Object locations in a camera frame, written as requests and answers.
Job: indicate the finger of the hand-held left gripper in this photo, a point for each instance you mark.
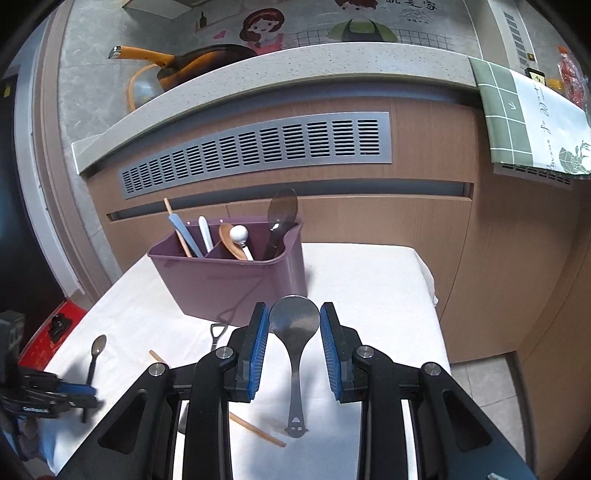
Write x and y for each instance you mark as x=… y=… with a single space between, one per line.
x=55 y=407
x=69 y=390

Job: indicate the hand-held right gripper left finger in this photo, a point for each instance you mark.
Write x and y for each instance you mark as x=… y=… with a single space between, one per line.
x=256 y=350

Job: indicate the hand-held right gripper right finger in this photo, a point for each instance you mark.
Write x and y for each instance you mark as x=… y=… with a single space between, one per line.
x=330 y=350

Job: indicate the large metal spoon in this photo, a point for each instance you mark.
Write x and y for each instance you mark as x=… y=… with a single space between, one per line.
x=294 y=318

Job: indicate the small metal spoon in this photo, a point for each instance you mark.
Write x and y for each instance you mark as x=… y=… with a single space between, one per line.
x=98 y=345

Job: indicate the purple plastic utensil holder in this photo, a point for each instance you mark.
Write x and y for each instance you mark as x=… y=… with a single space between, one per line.
x=231 y=286

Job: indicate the wooden chopstick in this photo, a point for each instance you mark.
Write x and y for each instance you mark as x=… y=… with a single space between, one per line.
x=173 y=217
x=258 y=431

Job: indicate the white plastic spoon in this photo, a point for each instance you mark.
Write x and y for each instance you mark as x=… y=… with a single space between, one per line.
x=204 y=230

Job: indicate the blue-grey plastic spoon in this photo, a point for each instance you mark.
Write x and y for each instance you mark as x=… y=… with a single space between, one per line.
x=182 y=233

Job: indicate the small black clip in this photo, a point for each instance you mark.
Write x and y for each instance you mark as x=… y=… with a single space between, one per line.
x=60 y=323

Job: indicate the wooden spoon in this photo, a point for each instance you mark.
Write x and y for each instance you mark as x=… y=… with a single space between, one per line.
x=227 y=240

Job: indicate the white round-head spoon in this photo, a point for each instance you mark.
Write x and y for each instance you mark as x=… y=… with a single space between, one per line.
x=238 y=233

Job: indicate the wooden cabinet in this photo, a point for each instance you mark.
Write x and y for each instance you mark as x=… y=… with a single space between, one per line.
x=369 y=221

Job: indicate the long grey vent grille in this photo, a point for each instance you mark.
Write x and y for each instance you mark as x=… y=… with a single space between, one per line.
x=277 y=143

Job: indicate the small grey vent grille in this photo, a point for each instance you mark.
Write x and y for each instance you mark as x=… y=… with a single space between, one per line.
x=531 y=174

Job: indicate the grey speckled countertop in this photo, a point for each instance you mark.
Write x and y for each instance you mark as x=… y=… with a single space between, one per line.
x=277 y=74

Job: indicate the glass lid orange rim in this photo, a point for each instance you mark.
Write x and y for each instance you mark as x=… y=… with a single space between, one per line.
x=145 y=87

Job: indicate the green checkered towel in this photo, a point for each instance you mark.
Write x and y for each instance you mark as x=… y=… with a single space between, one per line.
x=503 y=115

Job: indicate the beige box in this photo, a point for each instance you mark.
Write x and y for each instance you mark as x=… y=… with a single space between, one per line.
x=152 y=7

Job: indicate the red snack packet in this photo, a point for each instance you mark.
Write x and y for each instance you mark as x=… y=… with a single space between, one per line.
x=570 y=69

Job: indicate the cartoon wall poster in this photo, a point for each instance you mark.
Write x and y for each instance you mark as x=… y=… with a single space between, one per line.
x=263 y=27

